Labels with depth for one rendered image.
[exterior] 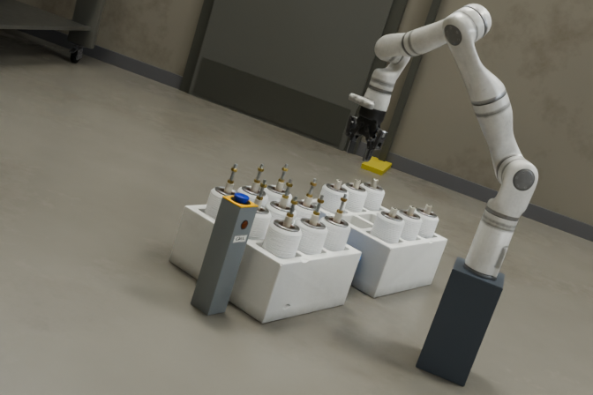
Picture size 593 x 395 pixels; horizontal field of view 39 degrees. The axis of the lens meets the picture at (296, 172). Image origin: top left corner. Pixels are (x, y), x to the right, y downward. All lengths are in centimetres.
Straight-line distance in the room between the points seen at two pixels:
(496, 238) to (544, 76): 251
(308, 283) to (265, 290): 16
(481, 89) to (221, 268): 80
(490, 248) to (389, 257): 51
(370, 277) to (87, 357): 112
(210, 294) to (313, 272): 32
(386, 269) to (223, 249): 72
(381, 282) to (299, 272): 49
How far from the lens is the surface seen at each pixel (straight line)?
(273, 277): 226
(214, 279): 222
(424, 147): 478
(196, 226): 243
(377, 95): 239
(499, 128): 222
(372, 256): 273
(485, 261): 229
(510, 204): 226
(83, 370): 188
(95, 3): 500
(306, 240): 237
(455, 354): 236
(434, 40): 226
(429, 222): 294
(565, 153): 474
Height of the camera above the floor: 94
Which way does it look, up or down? 14 degrees down
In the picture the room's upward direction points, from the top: 18 degrees clockwise
